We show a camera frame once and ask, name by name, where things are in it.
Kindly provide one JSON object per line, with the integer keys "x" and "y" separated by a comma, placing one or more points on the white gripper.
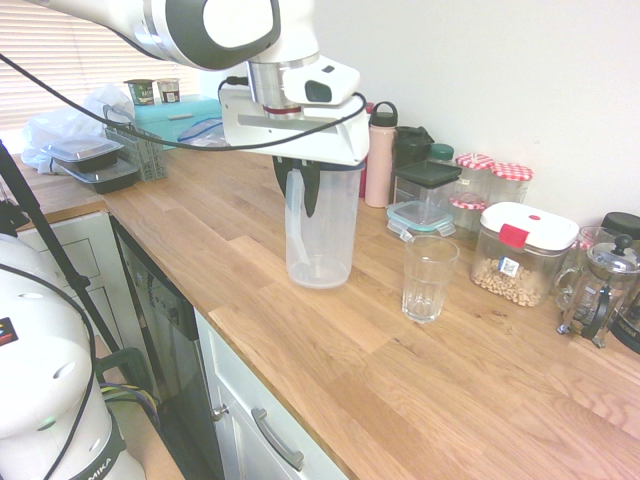
{"x": 310, "y": 140}

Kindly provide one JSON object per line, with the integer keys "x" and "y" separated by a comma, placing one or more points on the clear pitcher with blue lid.
{"x": 330, "y": 240}

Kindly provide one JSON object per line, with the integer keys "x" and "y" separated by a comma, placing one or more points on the red water bottle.
{"x": 369, "y": 107}

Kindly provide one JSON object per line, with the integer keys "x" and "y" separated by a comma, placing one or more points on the pink bottle with black cap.
{"x": 380, "y": 165}

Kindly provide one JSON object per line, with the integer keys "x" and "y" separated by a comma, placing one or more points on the glass container with teal lid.
{"x": 400, "y": 215}

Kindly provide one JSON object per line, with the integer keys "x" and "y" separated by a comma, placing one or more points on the clear zip bag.
{"x": 200, "y": 132}

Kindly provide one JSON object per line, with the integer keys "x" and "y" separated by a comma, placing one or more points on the black shaker bottle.
{"x": 412, "y": 147}

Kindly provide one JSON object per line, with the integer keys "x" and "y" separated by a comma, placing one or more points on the square container with black lid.
{"x": 427, "y": 172}

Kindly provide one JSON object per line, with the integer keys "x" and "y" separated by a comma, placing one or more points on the teal box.
{"x": 160, "y": 130}

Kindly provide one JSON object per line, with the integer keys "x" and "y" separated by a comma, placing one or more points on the grey cutlery basket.
{"x": 150, "y": 162}

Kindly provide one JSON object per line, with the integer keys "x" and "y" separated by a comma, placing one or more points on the jar with green lid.
{"x": 442, "y": 151}

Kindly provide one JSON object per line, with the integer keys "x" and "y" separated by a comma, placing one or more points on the brown yoghurt cup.
{"x": 168, "y": 92}

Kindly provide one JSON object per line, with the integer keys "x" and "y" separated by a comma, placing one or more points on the small jar red checkered lid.
{"x": 467, "y": 202}

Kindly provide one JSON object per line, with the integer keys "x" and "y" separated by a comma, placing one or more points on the clear drinking glass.
{"x": 430, "y": 295}

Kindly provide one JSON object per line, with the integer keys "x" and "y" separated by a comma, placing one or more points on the tall jar red checkered lid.
{"x": 475, "y": 161}
{"x": 511, "y": 172}

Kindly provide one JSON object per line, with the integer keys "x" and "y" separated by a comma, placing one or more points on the green yoghurt cup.
{"x": 139, "y": 95}

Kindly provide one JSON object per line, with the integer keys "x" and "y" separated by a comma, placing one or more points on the black takeout container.
{"x": 110, "y": 182}
{"x": 85, "y": 160}

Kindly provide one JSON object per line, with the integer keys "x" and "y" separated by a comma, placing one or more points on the white drawer cabinet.
{"x": 235, "y": 360}

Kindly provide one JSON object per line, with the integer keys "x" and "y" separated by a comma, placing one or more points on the black dishwasher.
{"x": 165, "y": 325}

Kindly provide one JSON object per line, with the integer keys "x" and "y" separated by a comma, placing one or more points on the cereal container with white lid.
{"x": 525, "y": 225}

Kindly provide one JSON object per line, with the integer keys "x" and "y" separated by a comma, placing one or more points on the metal cabinet knob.
{"x": 219, "y": 412}

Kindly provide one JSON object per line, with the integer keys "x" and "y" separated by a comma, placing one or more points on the green clamp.
{"x": 125, "y": 357}

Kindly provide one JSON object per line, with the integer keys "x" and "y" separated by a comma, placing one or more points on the white plastic bag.
{"x": 55, "y": 125}

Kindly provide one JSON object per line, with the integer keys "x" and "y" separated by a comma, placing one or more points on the window blinds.
{"x": 40, "y": 75}

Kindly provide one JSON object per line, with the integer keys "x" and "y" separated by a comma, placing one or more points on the clear glass mug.
{"x": 587, "y": 240}

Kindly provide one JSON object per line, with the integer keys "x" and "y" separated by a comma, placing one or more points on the glass French press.
{"x": 612, "y": 260}

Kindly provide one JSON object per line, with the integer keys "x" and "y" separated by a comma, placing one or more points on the jar with black lid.
{"x": 622, "y": 222}

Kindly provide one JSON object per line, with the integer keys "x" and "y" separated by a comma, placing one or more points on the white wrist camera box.
{"x": 335, "y": 80}

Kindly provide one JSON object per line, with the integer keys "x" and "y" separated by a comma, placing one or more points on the black camera stand pole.
{"x": 45, "y": 225}

